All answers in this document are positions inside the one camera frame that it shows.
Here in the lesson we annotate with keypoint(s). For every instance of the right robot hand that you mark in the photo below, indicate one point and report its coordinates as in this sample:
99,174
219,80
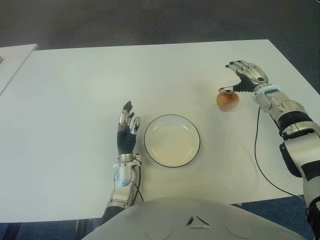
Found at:
252,73

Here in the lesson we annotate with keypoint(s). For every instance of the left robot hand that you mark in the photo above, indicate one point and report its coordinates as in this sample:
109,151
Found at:
126,142

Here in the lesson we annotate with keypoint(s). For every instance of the red yellow apple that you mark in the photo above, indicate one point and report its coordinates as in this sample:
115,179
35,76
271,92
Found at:
227,102

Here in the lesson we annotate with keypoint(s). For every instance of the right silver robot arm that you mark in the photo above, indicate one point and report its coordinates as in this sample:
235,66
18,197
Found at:
292,115

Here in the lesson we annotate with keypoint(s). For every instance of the white plate with black rim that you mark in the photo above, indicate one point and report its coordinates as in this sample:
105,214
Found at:
172,142

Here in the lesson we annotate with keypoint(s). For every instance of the grey robot torso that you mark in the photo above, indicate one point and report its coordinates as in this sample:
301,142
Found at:
175,220

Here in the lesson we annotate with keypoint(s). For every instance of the white side table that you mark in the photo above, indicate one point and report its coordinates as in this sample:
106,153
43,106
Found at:
12,65

